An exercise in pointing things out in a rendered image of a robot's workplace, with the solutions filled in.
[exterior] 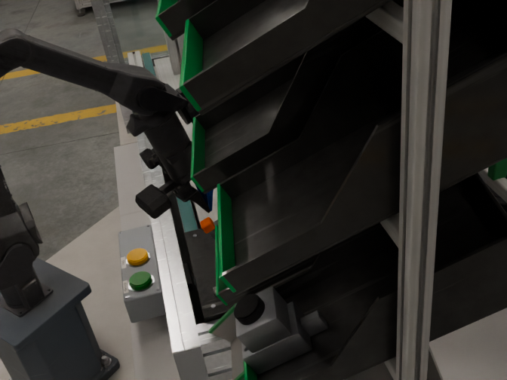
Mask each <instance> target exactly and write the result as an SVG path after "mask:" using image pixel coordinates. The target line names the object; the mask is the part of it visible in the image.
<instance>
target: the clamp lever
mask: <svg viewBox="0 0 507 380"><path fill-rule="evenodd" d="M200 224H201V228H202V229H203V231H204V232H205V233H206V234H207V233H209V234H210V236H211V237H212V238H213V239H214V240H215V225H217V224H218V220H216V221H215V222H213V221H212V219H211V218H210V217H208V218H206V219H204V220H202V221H200Z"/></svg>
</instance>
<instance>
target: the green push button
mask: <svg viewBox="0 0 507 380"><path fill-rule="evenodd" d="M151 282H152V278H151V275H150V273H149V272H146V271H139V272H137V273H135V274H133V275H132V276H131V278H130V279H129V284H130V286H131V288H132V289H134V290H143V289H145V288H147V287H148V286H149V285H150V284H151Z"/></svg>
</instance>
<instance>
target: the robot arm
mask: <svg viewBox="0 0 507 380"><path fill-rule="evenodd" d="M20 66H22V67H23V68H27V69H31V70H33V71H36V72H40V73H42V74H46V75H49V76H52V77H55V78H58V79H61V80H64V81H68V82H70V83H73V84H77V85H80V86H82V87H86V88H89V89H91V90H95V91H96V92H97V91H98V92H101V93H103V94H105V95H107V96H108V97H110V98H111V99H113V100H114V101H116V102H117V103H120V104H121V105H123V106H124V107H126V108H128V109H130V110H132V111H134V112H136V113H137V114H138V115H134V114H131V115H130V120H129V122H128V124H127V126H126V128H127V129H128V130H129V132H130V133H131V134H132V135H133V136H138V135H140V134H141V133H143V132H144V133H145V135H146V137H147V139H148V140H149V142H150V143H151V145H152V147H153V149H152V150H151V149H145V150H144V151H142V152H141V153H139V155H140V157H141V158H142V159H143V162H144V163H145V164H146V166H147V167H148V168H149V169H151V170H153V169H154V168H155V167H157V166H158V165H159V166H160V167H162V169H163V170H164V172H165V173H166V174H168V175H169V176H170V178H171V179H170V180H169V181H167V182H166V183H165V184H164V185H163V186H161V187H160V188H158V187H155V186H154V185H153V184H151V185H149V186H147V187H146V188H145V189H144V190H142V191H141V192H140V193H138V194H137V195H136V198H135V201H136V203H137V205H138V206H139V207H140V208H141V209H142V210H144V211H145V212H146V213H147V214H148V215H150V216H151V217H152V218H153V219H157V218H158V217H159V216H160V215H161V214H163V213H164V212H166V211H167V210H168V209H170V208H171V201H170V200H169V198H168V196H170V195H171V194H174V195H175V196H177V197H178V198H179V199H180V200H181V201H183V202H187V201H188V200H191V201H194V202H195V203H196V204H197V205H199V206H200V207H201V208H202V209H204V210H205V211H206V212H208V213H209V212H210V211H212V205H213V191H214V190H212V191H210V192H208V193H207V194H204V193H203V192H201V190H200V189H199V188H198V187H197V186H196V185H195V186H196V188H197V189H198V190H197V189H196V188H194V187H192V186H191V185H190V181H191V179H190V176H191V157H192V141H190V139H189V137H188V135H187V133H186V131H185V129H184V128H183V126H182V124H181V122H180V120H179V118H178V116H177V114H176V112H178V113H179V115H180V117H181V118H182V119H183V120H184V122H185V123H186V124H190V123H191V122H192V123H193V118H194V117H195V116H196V115H198V114H200V113H199V112H197V111H196V109H195V108H194V107H193V105H192V104H191V103H190V102H189V100H188V99H187V98H186V96H185V95H184V94H183V92H182V91H181V89H180V88H177V89H176V90H174V89H173V88H172V87H171V86H170V85H169V84H165V83H164V82H161V81H160V80H159V79H158V78H156V77H155V76H154V75H153V74H152V73H151V72H150V71H149V70H148V69H145V68H144V67H141V66H134V65H129V64H124V63H105V62H102V61H100V60H95V59H93V58H91V57H87V56H85V55H82V54H79V53H76V52H74V51H71V50H68V49H65V48H63V47H60V46H57V45H55V44H51V43H49V42H46V41H43V40H41V39H38V38H34V37H32V36H30V35H26V34H24V33H23V32H21V31H20V30H18V29H13V28H9V29H4V30H2V31H1V32H0V78H1V77H2V76H4V75H6V74H7V73H8V72H10V71H11V70H13V69H16V68H18V67H20ZM11 196H12V194H11V193H10V191H9V188H8V185H7V183H6V181H5V177H4V175H3V172H2V169H1V165H0V292H1V294H2V297H1V298H0V306H1V307H3V308H4V309H6V310H8V311H9V312H11V313H12V314H15V315H16V316H18V317H23V316H24V315H25V314H27V313H28V312H29V311H31V310H32V309H33V308H34V307H35V306H36V305H38V304H39V303H40V302H42V301H43V300H44V299H46V298H47V297H48V296H49V295H50V294H52V293H53V289H52V288H50V287H48V286H46V285H44V284H43V283H41V282H40V281H39V279H38V277H37V274H36V273H35V270H34V268H33V266H32V263H33V262H34V261H35V259H36V258H37V256H38V255H39V246H38V244H42V243H43V242H42V240H41V237H40V234H39V233H38V229H37V227H36V224H35V220H34V219H33V216H32V213H31V211H30V208H29V205H28V204H27V202H25V203H23V204H21V205H19V206H18V205H17V203H16V202H15V201H14V199H13V198H12V197H11Z"/></svg>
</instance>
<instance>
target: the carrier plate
mask: <svg viewBox="0 0 507 380"><path fill-rule="evenodd" d="M184 237H185V240H186V246H187V250H188V253H189V259H190V262H191V266H192V271H193V275H194V278H195V284H196V287H197V291H198V297H199V300H200V303H201V309H202V313H203V316H204V322H205V323H206V322H209V321H212V320H217V319H220V318H221V317H222V316H223V315H224V314H225V313H226V312H227V311H228V310H229V309H230V308H231V307H232V306H233V305H232V306H230V307H227V306H225V305H224V304H223V303H222V301H221V300H220V299H219V298H218V297H215V295H214V291H213V287H215V286H216V253H215V240H214V239H213V238H212V237H211V236H210V234H209V233H207V234H206V233H205V232H204V231H203V229H202V228H200V229H196V230H193V231H188V232H184Z"/></svg>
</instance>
